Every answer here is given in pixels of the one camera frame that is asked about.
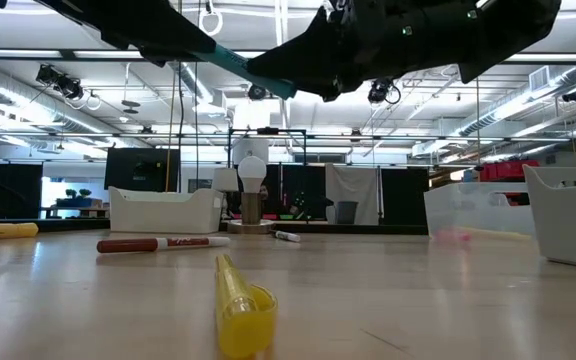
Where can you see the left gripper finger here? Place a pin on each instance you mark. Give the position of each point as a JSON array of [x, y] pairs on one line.
[[163, 35]]

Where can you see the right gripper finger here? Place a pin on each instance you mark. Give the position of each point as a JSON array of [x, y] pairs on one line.
[[333, 89], [313, 50]]

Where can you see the blue highlighter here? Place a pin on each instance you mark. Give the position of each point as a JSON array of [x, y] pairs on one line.
[[228, 60]]

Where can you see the brown Expo marker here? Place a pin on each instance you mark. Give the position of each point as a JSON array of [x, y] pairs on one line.
[[128, 245]]

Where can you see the yellow Sharpie highlighter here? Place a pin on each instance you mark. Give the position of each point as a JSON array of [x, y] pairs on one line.
[[3, 231]]

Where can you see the thin yellow highlighter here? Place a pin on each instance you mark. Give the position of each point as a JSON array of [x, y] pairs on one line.
[[243, 325]]

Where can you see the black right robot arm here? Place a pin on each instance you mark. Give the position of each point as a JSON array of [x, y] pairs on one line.
[[508, 30]]

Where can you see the black metal gantry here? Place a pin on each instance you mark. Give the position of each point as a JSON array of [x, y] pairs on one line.
[[268, 131]]

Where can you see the black curtain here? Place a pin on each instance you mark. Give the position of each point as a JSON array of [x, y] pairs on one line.
[[313, 175], [403, 195]]

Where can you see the white hanging sheet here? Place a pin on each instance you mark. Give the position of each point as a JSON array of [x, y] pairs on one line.
[[353, 182]]

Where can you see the white light bulb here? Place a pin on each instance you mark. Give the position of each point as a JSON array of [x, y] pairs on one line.
[[252, 172]]

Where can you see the grey waste bin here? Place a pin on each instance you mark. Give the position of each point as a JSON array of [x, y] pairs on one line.
[[347, 212]]

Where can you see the person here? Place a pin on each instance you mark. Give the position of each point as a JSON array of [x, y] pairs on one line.
[[265, 197]]

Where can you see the white lamp shade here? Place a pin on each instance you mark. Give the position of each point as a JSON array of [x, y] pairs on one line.
[[225, 180]]

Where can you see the red crate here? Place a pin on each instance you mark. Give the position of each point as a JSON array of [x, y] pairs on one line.
[[508, 170]]

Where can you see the white plastic bin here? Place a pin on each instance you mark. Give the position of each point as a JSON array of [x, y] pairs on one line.
[[163, 212]]

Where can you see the green plants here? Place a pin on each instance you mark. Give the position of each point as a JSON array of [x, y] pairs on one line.
[[71, 193]]

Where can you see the black ceiling fixture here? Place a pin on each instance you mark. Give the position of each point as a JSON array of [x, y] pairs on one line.
[[575, 95]]

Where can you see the clear plastic bin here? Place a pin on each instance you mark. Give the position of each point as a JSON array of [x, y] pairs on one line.
[[478, 210]]

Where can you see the blue storage box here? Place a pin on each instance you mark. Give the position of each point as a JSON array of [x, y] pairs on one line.
[[80, 202]]

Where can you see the black partition panel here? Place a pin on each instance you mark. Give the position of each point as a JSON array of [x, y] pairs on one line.
[[13, 190]]

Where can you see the grey plastic bin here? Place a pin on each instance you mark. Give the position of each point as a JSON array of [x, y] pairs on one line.
[[568, 225]]

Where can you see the small black ceiling camera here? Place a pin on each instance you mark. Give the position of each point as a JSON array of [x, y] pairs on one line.
[[356, 136]]

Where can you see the black ceiling camera cluster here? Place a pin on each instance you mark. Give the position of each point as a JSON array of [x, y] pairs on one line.
[[63, 82]]

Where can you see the black overhead camera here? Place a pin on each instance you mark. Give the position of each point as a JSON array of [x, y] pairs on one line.
[[257, 93]]

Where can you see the black wall monitor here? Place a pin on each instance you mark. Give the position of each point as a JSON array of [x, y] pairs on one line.
[[138, 170]]

